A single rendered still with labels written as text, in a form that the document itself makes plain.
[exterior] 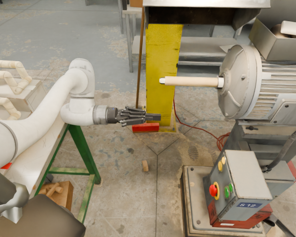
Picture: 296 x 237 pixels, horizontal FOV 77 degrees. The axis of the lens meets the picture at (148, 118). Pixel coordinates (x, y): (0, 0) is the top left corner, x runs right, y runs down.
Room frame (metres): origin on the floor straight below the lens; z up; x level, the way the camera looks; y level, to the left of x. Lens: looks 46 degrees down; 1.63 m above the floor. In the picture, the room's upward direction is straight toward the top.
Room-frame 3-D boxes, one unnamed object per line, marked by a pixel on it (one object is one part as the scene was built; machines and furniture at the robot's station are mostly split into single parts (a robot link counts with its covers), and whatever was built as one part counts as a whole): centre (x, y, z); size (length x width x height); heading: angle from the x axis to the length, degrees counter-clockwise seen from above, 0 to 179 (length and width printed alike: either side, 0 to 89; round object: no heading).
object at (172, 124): (1.56, -0.13, 0.02); 0.40 x 0.40 x 0.02; 87
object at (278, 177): (0.38, -0.52, 0.93); 0.15 x 0.10 x 0.55; 87
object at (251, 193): (0.29, -0.37, 0.99); 0.24 x 0.21 x 0.26; 87
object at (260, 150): (0.41, -0.46, 1.02); 0.13 x 0.04 x 0.04; 87
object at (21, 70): (0.75, 0.59, 1.15); 0.03 x 0.03 x 0.09
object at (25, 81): (0.71, 0.58, 1.12); 0.11 x 0.03 x 0.03; 174
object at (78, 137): (0.75, 0.45, 0.45); 0.05 x 0.05 x 0.90; 87
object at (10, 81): (0.67, 0.59, 1.15); 0.03 x 0.03 x 0.09
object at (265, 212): (0.37, -0.52, 0.49); 0.25 x 0.12 x 0.37; 87
